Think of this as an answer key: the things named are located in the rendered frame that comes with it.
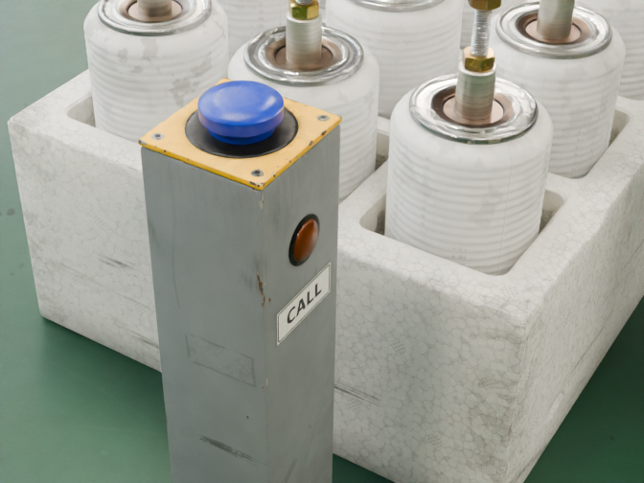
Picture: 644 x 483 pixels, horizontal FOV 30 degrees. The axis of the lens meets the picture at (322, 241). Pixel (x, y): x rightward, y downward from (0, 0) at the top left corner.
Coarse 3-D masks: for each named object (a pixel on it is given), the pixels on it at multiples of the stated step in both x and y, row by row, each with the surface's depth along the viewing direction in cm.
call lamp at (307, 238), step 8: (304, 224) 58; (312, 224) 58; (304, 232) 58; (312, 232) 58; (296, 240) 57; (304, 240) 58; (312, 240) 59; (296, 248) 58; (304, 248) 58; (312, 248) 59; (296, 256) 58; (304, 256) 58
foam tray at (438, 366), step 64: (64, 128) 82; (384, 128) 82; (640, 128) 82; (64, 192) 83; (128, 192) 79; (384, 192) 76; (576, 192) 76; (640, 192) 82; (64, 256) 87; (128, 256) 83; (384, 256) 71; (576, 256) 72; (640, 256) 89; (64, 320) 92; (128, 320) 87; (384, 320) 73; (448, 320) 70; (512, 320) 67; (576, 320) 78; (384, 384) 76; (448, 384) 72; (512, 384) 70; (576, 384) 85; (384, 448) 79; (448, 448) 75; (512, 448) 74
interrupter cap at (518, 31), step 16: (512, 16) 80; (528, 16) 80; (576, 16) 80; (592, 16) 80; (496, 32) 78; (512, 32) 78; (528, 32) 78; (576, 32) 78; (592, 32) 78; (608, 32) 78; (528, 48) 76; (544, 48) 76; (560, 48) 76; (576, 48) 76; (592, 48) 76
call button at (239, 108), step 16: (240, 80) 57; (208, 96) 56; (224, 96) 56; (240, 96) 56; (256, 96) 56; (272, 96) 56; (208, 112) 55; (224, 112) 55; (240, 112) 55; (256, 112) 55; (272, 112) 55; (208, 128) 55; (224, 128) 55; (240, 128) 55; (256, 128) 55; (272, 128) 55; (240, 144) 55
